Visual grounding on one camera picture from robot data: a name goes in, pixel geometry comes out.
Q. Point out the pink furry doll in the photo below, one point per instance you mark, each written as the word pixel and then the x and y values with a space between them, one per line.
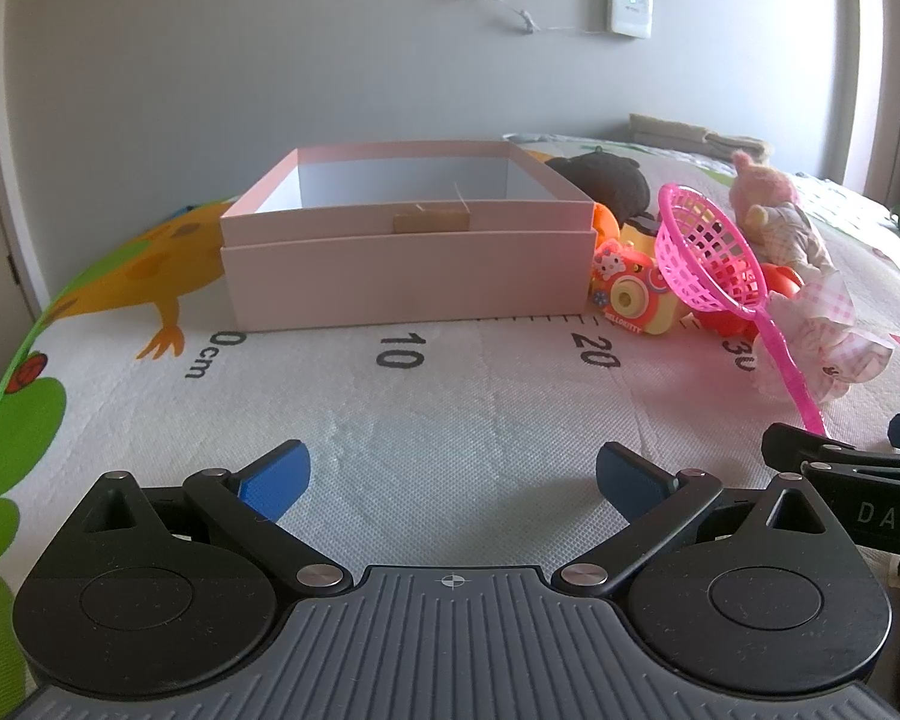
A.
pixel 757 195

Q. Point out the black plush toy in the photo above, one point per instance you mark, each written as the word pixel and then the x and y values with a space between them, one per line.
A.
pixel 607 180

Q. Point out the folded beige towels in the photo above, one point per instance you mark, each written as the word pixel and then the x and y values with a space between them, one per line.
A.
pixel 682 131

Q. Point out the printed play mat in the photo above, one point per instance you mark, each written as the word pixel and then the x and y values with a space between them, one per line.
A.
pixel 457 405

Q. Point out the red plastic toy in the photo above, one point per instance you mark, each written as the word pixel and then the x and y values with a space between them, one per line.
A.
pixel 784 285

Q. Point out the pink cardboard box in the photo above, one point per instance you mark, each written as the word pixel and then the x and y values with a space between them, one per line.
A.
pixel 405 277

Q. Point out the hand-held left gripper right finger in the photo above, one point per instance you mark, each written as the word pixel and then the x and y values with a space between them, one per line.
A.
pixel 630 481

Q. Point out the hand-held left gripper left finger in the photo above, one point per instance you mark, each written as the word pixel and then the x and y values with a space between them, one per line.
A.
pixel 277 476

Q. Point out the red toy camera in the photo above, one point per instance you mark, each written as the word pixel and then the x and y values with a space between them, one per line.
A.
pixel 630 292

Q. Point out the white wall thermostat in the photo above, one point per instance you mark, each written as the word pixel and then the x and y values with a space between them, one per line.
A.
pixel 631 9

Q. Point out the pink plastic strainer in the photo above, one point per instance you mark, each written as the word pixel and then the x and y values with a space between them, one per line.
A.
pixel 705 255

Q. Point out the orange plastic shell toy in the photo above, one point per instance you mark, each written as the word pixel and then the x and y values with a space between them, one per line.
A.
pixel 604 225

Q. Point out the yellow pudding toy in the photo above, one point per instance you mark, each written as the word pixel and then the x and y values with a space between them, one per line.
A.
pixel 640 236

